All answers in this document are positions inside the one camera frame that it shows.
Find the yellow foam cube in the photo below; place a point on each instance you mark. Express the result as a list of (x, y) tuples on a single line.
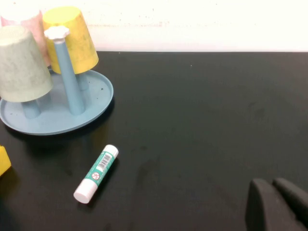
[(3, 161)]

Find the blue cup stand with pegs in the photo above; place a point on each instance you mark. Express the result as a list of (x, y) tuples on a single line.
[(60, 122)]

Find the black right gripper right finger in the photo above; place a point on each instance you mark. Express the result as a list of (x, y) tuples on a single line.
[(296, 199)]

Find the yellow plastic cup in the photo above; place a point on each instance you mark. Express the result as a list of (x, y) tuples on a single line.
[(81, 48)]

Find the pale green plastic cup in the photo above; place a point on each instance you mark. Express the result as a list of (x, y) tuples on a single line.
[(21, 67)]

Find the green and white glue stick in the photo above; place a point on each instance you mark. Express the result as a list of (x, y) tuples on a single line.
[(99, 168)]

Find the pale pink plastic cup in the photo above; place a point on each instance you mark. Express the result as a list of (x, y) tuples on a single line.
[(33, 26)]

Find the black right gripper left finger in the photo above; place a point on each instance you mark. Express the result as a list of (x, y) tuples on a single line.
[(262, 209)]

